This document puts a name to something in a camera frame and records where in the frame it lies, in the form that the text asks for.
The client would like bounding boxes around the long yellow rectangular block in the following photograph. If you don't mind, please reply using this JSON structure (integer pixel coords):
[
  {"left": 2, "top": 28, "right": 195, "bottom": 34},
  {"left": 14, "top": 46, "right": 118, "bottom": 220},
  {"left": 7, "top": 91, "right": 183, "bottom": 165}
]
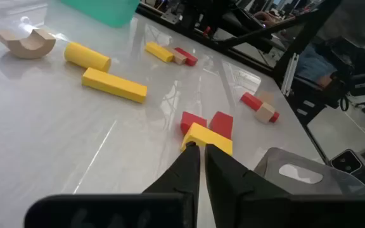
[{"left": 81, "top": 66, "right": 148, "bottom": 104}]

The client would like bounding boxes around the short yellow rectangular block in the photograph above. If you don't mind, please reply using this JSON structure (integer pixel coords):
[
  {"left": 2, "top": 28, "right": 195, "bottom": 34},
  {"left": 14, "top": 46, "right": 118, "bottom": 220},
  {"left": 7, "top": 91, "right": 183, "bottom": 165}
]
[{"left": 144, "top": 41, "right": 174, "bottom": 63}]

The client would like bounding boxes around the teal plastic bin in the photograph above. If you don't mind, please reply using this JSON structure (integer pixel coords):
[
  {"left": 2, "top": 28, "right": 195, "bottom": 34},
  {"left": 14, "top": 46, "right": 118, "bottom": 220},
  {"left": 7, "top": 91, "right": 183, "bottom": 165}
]
[{"left": 60, "top": 0, "right": 141, "bottom": 28}]

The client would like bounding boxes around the long red rectangular block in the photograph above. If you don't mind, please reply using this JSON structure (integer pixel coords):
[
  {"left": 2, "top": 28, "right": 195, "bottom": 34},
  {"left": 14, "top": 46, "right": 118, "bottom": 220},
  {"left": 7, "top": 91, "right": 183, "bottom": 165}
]
[{"left": 240, "top": 91, "right": 280, "bottom": 124}]

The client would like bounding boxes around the yellow arch block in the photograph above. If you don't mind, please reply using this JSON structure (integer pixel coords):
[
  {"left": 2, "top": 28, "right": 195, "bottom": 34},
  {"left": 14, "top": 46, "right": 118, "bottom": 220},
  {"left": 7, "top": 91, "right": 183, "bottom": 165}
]
[{"left": 181, "top": 122, "right": 234, "bottom": 156}]

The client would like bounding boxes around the short red rectangular block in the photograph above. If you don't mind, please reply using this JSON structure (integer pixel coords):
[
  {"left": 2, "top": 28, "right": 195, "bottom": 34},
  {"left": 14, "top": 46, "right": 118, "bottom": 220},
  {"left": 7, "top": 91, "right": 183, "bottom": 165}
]
[{"left": 174, "top": 47, "right": 198, "bottom": 67}]

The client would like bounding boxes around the red square block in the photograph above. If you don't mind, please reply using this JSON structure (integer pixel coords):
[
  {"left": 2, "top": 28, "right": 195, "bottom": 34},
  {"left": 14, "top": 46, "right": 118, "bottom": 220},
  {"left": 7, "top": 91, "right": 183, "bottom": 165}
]
[{"left": 180, "top": 111, "right": 208, "bottom": 136}]

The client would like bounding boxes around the person's hand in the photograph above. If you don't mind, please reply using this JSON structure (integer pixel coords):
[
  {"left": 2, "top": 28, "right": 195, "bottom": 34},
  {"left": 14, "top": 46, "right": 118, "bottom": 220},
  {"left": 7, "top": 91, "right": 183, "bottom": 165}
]
[{"left": 253, "top": 11, "right": 280, "bottom": 28}]

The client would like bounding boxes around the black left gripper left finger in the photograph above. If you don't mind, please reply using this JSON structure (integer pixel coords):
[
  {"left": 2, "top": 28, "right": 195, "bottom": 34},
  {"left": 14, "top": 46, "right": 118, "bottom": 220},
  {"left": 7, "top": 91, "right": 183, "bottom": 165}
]
[{"left": 143, "top": 141, "right": 202, "bottom": 228}]

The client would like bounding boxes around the wooden arch block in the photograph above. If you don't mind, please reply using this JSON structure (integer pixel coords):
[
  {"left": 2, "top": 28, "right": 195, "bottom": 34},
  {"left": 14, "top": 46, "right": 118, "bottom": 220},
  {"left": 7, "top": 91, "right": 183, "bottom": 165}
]
[{"left": 0, "top": 27, "right": 56, "bottom": 60}]

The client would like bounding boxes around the black table-level camera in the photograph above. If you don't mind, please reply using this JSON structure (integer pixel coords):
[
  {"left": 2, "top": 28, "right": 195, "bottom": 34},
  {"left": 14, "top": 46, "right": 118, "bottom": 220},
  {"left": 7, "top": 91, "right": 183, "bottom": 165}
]
[{"left": 330, "top": 148, "right": 363, "bottom": 174}]

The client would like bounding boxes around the wooden cube block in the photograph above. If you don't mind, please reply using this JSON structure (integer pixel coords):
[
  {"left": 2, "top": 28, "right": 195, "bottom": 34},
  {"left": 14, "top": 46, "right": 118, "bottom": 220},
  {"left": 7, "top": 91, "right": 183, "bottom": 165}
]
[{"left": 253, "top": 101, "right": 277, "bottom": 124}]

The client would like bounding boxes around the black machine equipment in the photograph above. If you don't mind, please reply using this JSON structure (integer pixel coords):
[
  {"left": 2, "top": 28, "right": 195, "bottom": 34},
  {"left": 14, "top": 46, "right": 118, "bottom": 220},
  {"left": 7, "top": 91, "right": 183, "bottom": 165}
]
[{"left": 315, "top": 36, "right": 365, "bottom": 127}]

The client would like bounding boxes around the red wedge block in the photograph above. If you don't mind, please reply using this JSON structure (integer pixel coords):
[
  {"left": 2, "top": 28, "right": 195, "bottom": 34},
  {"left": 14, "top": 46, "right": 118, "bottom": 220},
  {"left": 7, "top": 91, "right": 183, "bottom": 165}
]
[{"left": 208, "top": 111, "right": 234, "bottom": 141}]

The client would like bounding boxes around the wooden rectangular block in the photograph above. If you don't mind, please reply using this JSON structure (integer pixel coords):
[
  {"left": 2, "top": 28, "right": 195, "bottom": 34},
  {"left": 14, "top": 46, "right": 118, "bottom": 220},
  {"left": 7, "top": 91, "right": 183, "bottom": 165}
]
[{"left": 163, "top": 46, "right": 188, "bottom": 66}]

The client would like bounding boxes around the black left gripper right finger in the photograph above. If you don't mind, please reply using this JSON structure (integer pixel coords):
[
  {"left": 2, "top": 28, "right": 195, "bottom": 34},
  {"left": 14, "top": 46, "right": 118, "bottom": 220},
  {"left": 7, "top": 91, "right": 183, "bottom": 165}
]
[{"left": 204, "top": 144, "right": 293, "bottom": 228}]

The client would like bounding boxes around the person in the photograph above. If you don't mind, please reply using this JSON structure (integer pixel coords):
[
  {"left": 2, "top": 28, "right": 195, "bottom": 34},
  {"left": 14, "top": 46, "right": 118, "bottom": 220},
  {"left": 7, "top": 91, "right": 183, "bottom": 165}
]
[{"left": 295, "top": 0, "right": 365, "bottom": 89}]

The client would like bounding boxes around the gray translucent plastic bin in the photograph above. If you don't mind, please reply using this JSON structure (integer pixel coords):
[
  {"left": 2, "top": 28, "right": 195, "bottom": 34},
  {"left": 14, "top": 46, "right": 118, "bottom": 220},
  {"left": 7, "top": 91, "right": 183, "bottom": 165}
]
[{"left": 253, "top": 147, "right": 365, "bottom": 196}]

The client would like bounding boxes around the yellow cylinder block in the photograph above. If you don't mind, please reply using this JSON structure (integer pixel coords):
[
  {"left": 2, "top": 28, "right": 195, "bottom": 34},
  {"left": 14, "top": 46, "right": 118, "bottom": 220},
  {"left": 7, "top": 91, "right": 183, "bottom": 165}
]
[{"left": 63, "top": 41, "right": 112, "bottom": 73}]

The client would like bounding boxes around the silver metal extrusion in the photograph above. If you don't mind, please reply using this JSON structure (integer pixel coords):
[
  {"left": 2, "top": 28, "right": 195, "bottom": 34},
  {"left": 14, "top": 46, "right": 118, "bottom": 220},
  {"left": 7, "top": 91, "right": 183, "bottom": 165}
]
[{"left": 280, "top": 53, "right": 299, "bottom": 98}]

